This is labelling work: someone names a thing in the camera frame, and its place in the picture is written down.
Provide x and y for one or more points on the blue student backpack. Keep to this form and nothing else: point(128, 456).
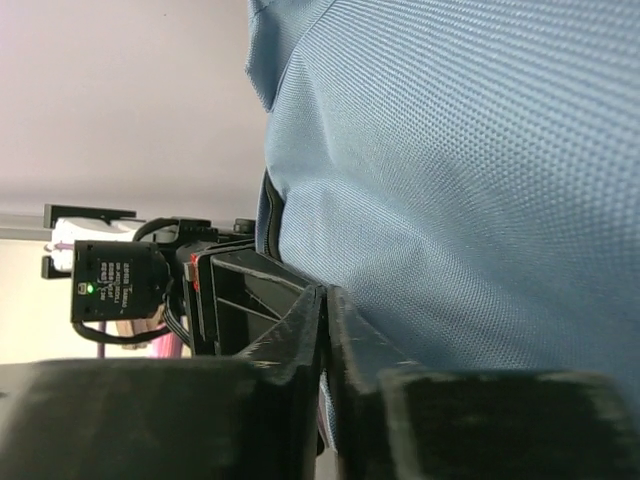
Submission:
point(468, 171)

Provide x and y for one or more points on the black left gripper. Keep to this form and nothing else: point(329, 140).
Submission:
point(245, 304)

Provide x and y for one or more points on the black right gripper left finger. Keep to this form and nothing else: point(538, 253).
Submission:
point(248, 416)

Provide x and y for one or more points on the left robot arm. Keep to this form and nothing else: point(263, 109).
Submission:
point(173, 278)

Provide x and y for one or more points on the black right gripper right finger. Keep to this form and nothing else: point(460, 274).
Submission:
point(396, 419)

